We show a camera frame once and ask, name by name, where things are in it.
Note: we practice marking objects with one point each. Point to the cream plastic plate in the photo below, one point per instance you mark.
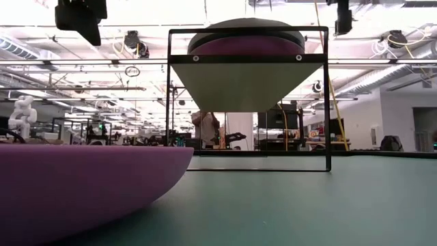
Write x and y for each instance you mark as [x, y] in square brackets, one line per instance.
[246, 23]

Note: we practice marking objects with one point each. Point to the purple plastic plate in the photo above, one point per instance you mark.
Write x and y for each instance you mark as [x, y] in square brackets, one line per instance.
[75, 191]
[246, 46]

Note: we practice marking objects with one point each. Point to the black background robot arm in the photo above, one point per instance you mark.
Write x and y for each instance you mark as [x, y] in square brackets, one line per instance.
[235, 137]

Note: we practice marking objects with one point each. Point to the small black ceiling reel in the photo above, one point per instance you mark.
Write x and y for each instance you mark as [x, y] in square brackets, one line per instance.
[317, 87]

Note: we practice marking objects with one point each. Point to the black ceiling device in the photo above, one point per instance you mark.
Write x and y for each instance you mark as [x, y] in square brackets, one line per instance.
[144, 50]

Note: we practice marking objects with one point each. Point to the long ceiling pipe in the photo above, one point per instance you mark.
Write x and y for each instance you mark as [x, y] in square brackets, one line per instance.
[68, 88]

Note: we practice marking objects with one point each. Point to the black desk monitor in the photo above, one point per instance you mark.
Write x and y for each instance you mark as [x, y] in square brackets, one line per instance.
[334, 124]

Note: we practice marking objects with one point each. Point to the white robot figure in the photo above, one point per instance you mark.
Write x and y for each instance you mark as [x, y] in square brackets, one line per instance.
[22, 114]

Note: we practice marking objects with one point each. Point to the black equipment rack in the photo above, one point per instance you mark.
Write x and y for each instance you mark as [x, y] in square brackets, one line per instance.
[273, 119]

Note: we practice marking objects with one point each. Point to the grey door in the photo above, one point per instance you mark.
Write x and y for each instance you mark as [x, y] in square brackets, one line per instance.
[425, 123]

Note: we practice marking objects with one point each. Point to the black backpack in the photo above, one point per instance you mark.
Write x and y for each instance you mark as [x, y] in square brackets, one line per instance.
[391, 143]

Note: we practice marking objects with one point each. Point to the white column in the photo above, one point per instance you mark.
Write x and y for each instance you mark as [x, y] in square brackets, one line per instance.
[240, 124]

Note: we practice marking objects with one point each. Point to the person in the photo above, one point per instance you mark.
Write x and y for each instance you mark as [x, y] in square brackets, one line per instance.
[205, 128]

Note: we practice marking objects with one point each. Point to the long ceiling light rail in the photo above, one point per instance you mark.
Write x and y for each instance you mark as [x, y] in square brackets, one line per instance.
[85, 61]

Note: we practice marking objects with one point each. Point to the large silver ceiling duct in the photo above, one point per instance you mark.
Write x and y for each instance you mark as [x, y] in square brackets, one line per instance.
[375, 80]

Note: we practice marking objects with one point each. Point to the silver ventilation duct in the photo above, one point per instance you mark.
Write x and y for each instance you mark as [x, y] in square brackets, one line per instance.
[17, 49]

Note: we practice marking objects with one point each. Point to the black metal frame shelf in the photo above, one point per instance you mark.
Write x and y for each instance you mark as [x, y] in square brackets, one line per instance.
[244, 85]

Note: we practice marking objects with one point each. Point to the white wall box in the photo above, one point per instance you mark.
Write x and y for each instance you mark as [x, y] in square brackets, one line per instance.
[374, 136]

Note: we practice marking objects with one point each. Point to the black frame workcell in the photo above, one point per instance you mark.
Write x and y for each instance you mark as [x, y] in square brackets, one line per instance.
[97, 138]

